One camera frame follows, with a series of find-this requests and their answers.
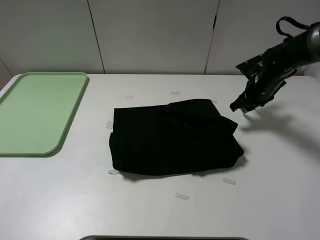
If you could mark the light green plastic tray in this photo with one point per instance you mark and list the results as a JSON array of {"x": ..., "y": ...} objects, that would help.
[{"x": 36, "y": 111}]

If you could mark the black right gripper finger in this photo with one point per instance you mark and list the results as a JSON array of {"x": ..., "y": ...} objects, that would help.
[
  {"x": 238, "y": 104},
  {"x": 248, "y": 108}
]

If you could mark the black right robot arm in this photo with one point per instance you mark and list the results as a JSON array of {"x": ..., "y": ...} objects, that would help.
[{"x": 295, "y": 51}]

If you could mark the black short sleeve shirt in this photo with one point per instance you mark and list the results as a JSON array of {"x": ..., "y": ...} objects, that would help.
[{"x": 177, "y": 138}]

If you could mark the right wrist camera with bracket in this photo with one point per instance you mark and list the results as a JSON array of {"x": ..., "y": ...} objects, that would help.
[{"x": 250, "y": 68}]

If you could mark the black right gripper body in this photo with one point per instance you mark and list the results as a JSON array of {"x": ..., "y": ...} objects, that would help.
[{"x": 262, "y": 85}]

